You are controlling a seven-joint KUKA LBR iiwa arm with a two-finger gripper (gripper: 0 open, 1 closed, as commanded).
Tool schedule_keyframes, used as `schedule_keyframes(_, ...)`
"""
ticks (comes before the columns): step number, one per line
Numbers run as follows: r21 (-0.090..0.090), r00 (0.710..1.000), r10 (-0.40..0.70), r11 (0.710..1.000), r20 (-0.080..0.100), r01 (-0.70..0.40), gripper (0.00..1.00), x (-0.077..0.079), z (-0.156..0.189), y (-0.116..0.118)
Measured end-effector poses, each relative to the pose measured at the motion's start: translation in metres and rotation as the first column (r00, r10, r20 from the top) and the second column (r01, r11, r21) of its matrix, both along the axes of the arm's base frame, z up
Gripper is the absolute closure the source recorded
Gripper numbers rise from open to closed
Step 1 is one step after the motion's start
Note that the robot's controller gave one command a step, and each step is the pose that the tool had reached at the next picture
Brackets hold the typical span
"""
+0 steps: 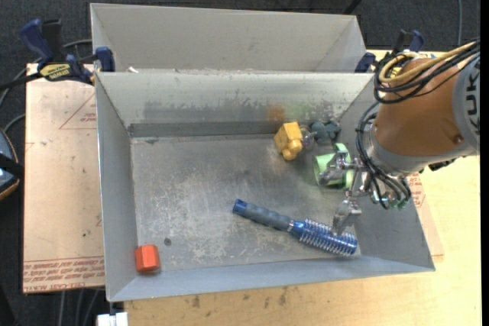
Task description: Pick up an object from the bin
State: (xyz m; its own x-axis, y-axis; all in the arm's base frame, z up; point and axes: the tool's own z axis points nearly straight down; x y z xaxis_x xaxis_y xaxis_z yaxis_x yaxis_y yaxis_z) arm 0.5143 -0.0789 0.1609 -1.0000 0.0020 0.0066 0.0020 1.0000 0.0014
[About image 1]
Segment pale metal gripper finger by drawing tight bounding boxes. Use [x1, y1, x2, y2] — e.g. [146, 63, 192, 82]
[331, 198, 363, 237]
[318, 155, 357, 187]

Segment light green cup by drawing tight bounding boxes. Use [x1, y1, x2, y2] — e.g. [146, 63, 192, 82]
[313, 142, 355, 191]

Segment clear glass thing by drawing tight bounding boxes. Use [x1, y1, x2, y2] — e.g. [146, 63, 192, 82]
[300, 127, 316, 150]

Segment dark green toy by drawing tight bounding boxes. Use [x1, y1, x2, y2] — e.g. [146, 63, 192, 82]
[308, 120, 342, 144]

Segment yellow toy block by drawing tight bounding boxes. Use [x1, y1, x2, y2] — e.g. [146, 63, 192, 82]
[273, 121, 305, 162]

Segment blue hairbrush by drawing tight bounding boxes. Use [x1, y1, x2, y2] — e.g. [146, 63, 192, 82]
[232, 198, 359, 257]

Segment grey metal bin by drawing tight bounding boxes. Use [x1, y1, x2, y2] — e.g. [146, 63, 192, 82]
[89, 2, 436, 303]

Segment orange block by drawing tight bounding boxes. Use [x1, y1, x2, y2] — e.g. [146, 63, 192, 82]
[134, 244, 162, 274]

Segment black cylinder on white bracket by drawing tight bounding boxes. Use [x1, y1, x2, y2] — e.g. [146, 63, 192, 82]
[427, 157, 458, 173]

